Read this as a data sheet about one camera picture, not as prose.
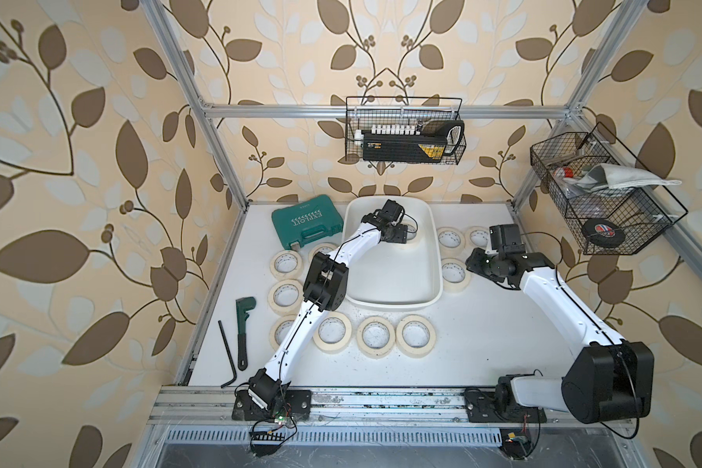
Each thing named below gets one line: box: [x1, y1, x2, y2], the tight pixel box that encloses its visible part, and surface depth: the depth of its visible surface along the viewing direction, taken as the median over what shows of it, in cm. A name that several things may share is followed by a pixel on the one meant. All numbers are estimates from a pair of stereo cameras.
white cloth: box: [562, 163, 683, 193], surface depth 63 cm
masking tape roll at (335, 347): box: [312, 311, 353, 354], surface depth 84 cm
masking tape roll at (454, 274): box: [440, 257, 471, 293], surface depth 101 cm
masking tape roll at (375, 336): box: [355, 315, 396, 360], surface depth 86 cm
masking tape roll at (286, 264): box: [269, 249, 304, 281], surface depth 104 cm
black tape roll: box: [582, 219, 626, 249], surface depth 73 cm
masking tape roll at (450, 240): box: [436, 226, 467, 254], surface depth 110 cm
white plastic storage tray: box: [343, 195, 443, 311], surface depth 104 cm
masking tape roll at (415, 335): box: [395, 313, 437, 359], surface depth 86 cm
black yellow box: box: [362, 119, 466, 163], surface depth 86 cm
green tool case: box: [271, 194, 345, 250], surface depth 111 cm
